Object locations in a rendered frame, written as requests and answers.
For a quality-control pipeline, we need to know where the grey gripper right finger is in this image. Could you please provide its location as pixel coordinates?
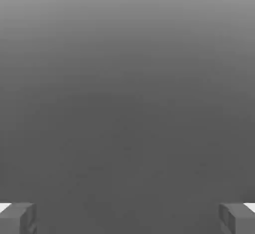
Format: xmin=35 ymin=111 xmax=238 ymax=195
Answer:
xmin=218 ymin=202 xmax=255 ymax=234

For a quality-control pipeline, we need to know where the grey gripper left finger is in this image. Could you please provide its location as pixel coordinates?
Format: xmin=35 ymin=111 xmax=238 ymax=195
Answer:
xmin=0 ymin=202 xmax=38 ymax=234

